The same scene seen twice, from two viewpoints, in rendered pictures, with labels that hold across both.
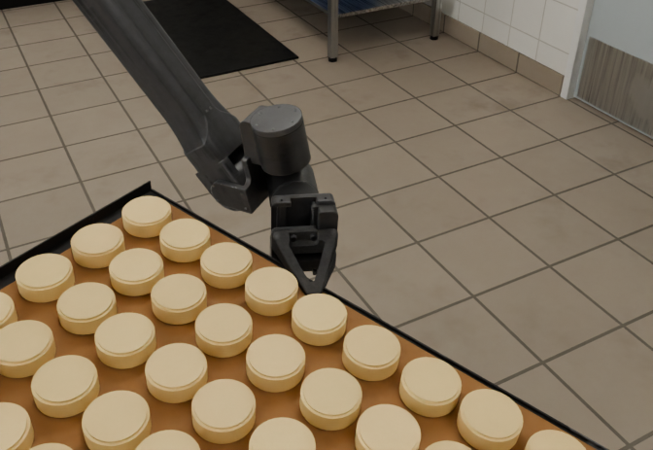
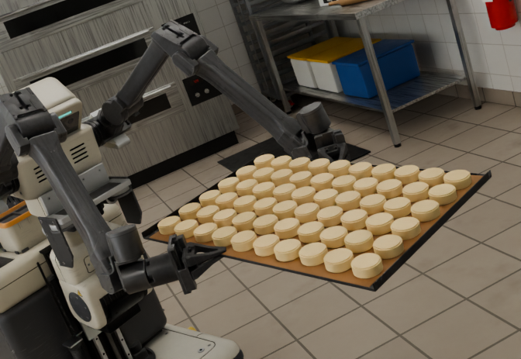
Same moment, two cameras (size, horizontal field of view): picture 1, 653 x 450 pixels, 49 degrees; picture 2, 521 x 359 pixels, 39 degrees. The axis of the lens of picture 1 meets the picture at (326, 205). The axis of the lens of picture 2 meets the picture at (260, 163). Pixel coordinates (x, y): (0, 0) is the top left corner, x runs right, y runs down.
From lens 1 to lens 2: 103 cm
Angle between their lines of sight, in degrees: 21
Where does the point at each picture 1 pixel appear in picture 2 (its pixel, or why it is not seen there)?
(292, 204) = (323, 137)
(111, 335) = (258, 188)
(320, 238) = (338, 146)
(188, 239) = (282, 160)
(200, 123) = (280, 123)
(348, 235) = (427, 251)
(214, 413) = (299, 194)
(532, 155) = not seen: outside the picture
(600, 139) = not seen: outside the picture
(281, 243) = (322, 152)
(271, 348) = (319, 177)
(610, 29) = not seen: outside the picture
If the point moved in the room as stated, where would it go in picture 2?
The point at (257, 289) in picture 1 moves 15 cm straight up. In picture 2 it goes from (312, 165) to (291, 102)
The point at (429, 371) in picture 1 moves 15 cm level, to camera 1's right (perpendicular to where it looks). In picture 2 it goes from (382, 167) to (455, 146)
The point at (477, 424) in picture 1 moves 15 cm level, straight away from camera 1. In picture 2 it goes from (399, 174) to (416, 144)
